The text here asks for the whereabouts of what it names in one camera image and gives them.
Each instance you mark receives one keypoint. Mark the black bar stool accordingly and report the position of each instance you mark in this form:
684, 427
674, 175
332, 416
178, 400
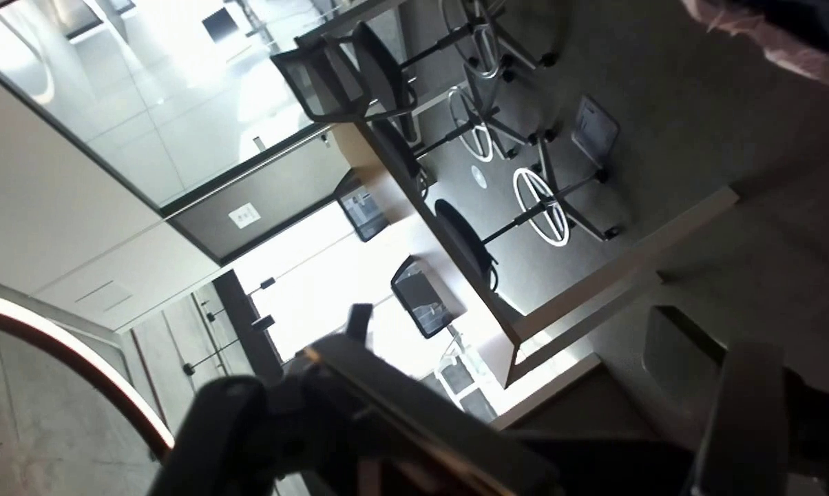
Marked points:
469, 123
539, 205

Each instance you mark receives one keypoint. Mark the patterned floral cloth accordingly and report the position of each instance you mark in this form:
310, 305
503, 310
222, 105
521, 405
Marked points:
787, 47

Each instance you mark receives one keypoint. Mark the grey chair with wheel base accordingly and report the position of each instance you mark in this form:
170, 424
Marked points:
580, 158

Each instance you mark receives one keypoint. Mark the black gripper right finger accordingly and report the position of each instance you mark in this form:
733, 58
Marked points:
763, 424

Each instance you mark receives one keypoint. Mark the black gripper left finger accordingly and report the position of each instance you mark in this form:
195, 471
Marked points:
352, 420

